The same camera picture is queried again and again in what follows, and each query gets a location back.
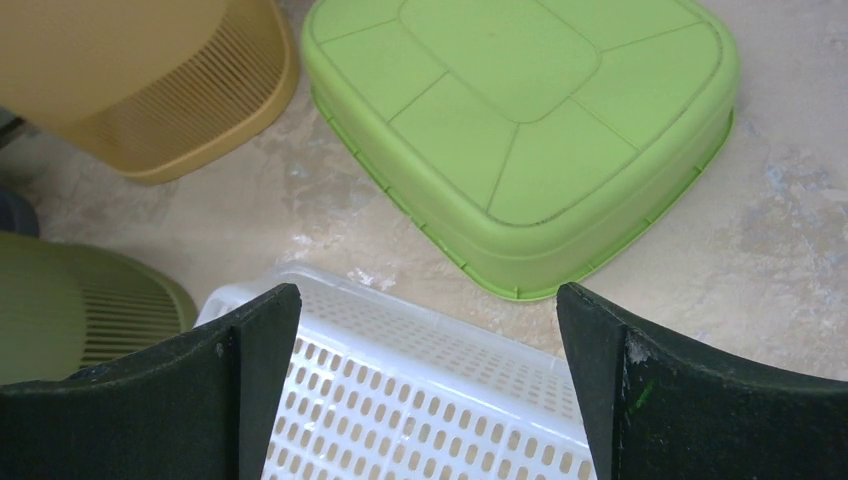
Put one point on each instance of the orange mesh basket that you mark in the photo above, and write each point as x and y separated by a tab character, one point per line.
153	89

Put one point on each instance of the lime green tray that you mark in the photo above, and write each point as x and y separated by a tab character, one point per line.
530	141

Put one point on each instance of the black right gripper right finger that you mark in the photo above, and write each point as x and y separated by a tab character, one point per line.
657	404

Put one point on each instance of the olive green mesh basket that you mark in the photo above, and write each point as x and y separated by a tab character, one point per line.
66	307

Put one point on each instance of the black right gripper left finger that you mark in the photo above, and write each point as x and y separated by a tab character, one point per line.
200	405

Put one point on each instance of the white mesh tray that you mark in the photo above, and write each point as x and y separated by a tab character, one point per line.
380	388

